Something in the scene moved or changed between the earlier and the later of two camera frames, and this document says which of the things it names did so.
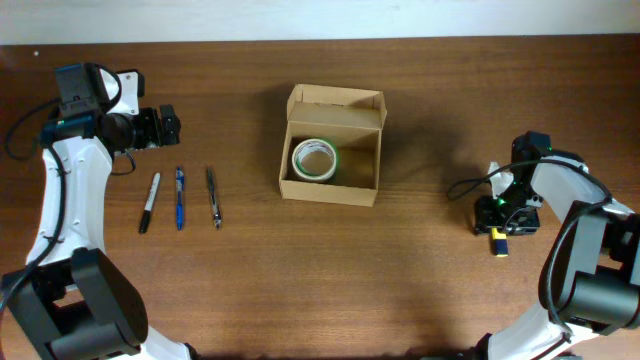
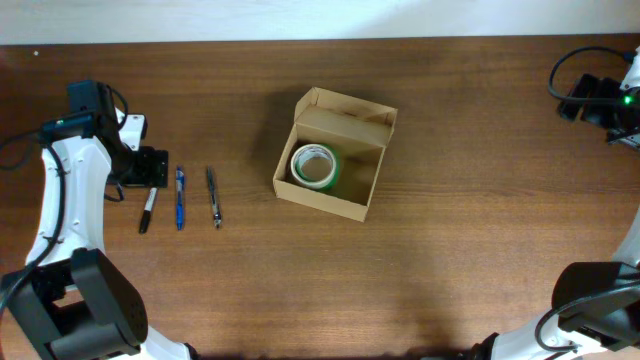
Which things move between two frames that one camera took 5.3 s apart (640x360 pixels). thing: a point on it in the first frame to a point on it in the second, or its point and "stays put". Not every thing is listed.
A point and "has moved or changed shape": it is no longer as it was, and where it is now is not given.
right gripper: x=505 y=220 to x=578 y=96
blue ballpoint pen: x=180 y=181 stays put
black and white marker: x=144 y=224 stays put
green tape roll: x=317 y=159 has moved or changed shape
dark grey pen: x=216 y=210 stays put
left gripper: x=166 y=125 to x=151 y=168
